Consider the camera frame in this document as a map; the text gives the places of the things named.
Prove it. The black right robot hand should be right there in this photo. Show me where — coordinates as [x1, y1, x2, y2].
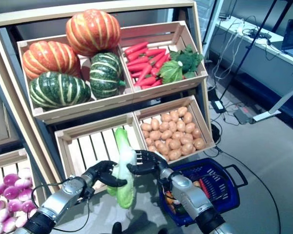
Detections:
[126, 149, 170, 176]

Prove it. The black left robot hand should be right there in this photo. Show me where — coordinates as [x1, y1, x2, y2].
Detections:
[82, 160, 128, 188]

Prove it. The blue plastic shopping basket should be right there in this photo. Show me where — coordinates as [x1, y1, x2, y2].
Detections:
[158, 157, 241, 226]

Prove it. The wide wooden slat crate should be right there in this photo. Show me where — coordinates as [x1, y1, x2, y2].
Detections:
[54, 112, 147, 194]
[17, 34, 135, 124]

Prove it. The small red ribbed carrot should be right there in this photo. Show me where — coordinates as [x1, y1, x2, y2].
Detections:
[199, 179, 211, 199]

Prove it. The narrow wooden slat crate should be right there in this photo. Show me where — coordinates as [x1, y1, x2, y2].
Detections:
[119, 20, 209, 103]
[133, 95, 217, 163]

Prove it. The red toy carrot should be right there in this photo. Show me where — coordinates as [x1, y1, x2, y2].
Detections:
[134, 75, 157, 87]
[126, 47, 148, 61]
[136, 63, 153, 85]
[128, 62, 149, 73]
[155, 53, 170, 69]
[145, 48, 167, 58]
[126, 56, 149, 67]
[141, 79, 163, 90]
[124, 41, 149, 56]
[148, 51, 166, 65]

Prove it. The black white power adapter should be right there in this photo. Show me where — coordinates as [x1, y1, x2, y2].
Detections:
[211, 99, 227, 114]

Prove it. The flat green striped pumpkin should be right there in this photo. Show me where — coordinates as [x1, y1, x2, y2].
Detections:
[29, 71, 91, 110]

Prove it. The light green toy lettuce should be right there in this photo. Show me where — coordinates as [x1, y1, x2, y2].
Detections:
[158, 60, 184, 85]

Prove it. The green striped pumpkin with stem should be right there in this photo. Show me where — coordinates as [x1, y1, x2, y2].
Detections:
[89, 52, 126, 99]

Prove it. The grey power strip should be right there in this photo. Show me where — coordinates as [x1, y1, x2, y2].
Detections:
[233, 108, 256, 125]

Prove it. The dark green leafy vegetable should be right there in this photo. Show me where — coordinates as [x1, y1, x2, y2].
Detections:
[169, 44, 205, 79]

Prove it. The flat orange striped pumpkin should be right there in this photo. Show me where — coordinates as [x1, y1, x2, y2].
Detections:
[21, 40, 82, 80]

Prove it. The round orange striped pumpkin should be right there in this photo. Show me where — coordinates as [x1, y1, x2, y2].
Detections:
[65, 9, 121, 58]

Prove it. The white office desk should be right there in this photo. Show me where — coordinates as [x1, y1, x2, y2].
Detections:
[209, 18, 293, 122]

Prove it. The black stand pole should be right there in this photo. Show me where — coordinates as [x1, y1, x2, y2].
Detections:
[219, 0, 279, 99]

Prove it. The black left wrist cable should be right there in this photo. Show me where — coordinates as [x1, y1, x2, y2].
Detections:
[31, 181, 91, 232]

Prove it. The black basket handle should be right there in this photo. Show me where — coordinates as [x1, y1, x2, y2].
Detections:
[223, 164, 249, 188]

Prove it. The thick black floor cable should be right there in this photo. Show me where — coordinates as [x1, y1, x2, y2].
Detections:
[204, 146, 282, 234]

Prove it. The wooden display shelf frame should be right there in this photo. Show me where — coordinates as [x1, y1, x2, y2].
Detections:
[0, 1, 213, 195]

